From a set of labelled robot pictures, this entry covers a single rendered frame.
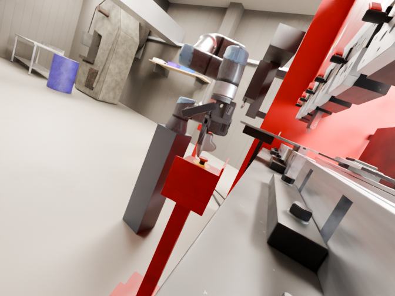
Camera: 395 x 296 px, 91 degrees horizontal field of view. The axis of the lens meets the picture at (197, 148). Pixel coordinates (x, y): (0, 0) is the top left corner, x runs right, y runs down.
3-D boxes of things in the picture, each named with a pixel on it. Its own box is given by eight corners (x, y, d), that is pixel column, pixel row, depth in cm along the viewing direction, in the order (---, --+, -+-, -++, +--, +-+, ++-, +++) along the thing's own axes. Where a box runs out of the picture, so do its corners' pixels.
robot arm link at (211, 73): (211, 59, 75) (214, 50, 64) (238, 70, 76) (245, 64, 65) (204, 78, 77) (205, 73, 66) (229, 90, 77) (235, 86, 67)
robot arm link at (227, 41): (191, 113, 139) (224, 32, 102) (211, 121, 140) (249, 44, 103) (187, 123, 130) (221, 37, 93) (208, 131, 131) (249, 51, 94)
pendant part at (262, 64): (241, 100, 231) (254, 71, 224) (251, 104, 230) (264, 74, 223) (243, 96, 187) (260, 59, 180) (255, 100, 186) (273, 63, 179)
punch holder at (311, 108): (304, 111, 95) (321, 78, 92) (322, 118, 92) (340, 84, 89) (310, 107, 81) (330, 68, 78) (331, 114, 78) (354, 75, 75)
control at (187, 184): (179, 178, 86) (194, 142, 82) (211, 195, 83) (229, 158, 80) (160, 194, 67) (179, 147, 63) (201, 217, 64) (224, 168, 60)
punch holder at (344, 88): (325, 95, 57) (356, 39, 54) (357, 105, 55) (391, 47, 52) (344, 81, 43) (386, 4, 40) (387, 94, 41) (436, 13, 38)
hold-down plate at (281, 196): (268, 183, 50) (273, 172, 49) (289, 194, 48) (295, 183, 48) (265, 242, 22) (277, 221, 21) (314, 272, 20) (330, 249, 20)
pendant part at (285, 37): (237, 112, 242) (269, 43, 225) (256, 120, 239) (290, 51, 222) (239, 110, 192) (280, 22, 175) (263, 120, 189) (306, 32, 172)
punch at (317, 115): (303, 131, 91) (313, 113, 89) (307, 133, 90) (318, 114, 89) (307, 131, 82) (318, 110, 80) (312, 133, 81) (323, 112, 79)
